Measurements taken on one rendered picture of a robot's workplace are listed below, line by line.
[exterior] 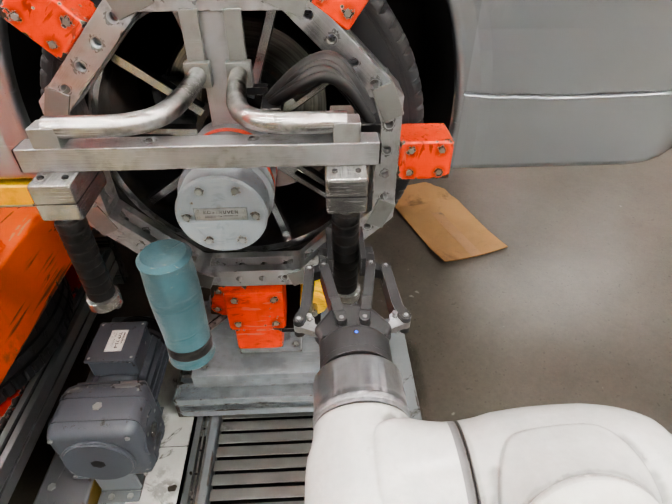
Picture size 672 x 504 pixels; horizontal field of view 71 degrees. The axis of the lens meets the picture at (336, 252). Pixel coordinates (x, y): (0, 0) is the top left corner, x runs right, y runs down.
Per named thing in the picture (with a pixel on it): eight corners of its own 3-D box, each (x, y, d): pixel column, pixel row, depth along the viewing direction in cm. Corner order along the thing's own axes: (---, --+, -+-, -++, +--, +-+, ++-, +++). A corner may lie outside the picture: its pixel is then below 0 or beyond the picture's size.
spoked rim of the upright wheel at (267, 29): (417, 68, 100) (199, -115, 79) (441, 112, 82) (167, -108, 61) (285, 225, 124) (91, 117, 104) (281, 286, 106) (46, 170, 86)
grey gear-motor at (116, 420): (203, 364, 141) (178, 277, 119) (171, 513, 108) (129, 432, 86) (141, 366, 140) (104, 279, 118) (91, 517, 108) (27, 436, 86)
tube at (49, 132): (214, 86, 70) (201, 7, 63) (189, 147, 55) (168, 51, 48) (92, 88, 69) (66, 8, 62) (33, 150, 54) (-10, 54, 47)
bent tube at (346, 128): (349, 84, 70) (350, 5, 64) (360, 144, 55) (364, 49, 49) (229, 86, 70) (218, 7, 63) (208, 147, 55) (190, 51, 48)
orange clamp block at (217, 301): (216, 259, 99) (215, 289, 105) (210, 284, 93) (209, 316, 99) (249, 262, 100) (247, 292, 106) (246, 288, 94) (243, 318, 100)
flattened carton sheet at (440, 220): (438, 184, 235) (439, 178, 233) (506, 249, 195) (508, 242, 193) (383, 196, 227) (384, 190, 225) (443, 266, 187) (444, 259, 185)
